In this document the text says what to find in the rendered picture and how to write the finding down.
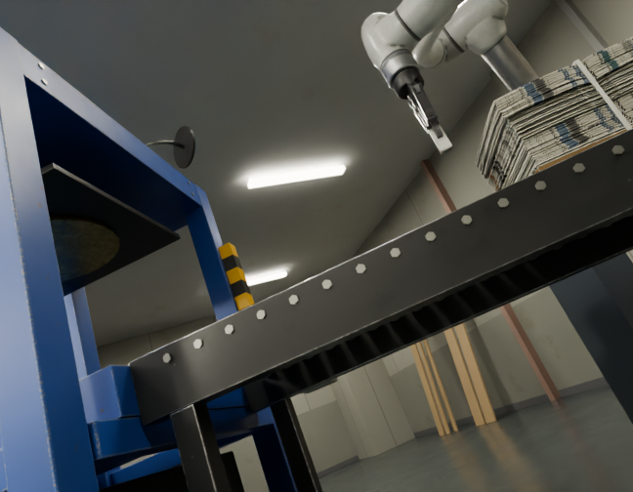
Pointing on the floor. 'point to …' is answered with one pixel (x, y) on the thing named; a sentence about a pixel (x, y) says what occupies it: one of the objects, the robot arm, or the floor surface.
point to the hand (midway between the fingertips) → (441, 139)
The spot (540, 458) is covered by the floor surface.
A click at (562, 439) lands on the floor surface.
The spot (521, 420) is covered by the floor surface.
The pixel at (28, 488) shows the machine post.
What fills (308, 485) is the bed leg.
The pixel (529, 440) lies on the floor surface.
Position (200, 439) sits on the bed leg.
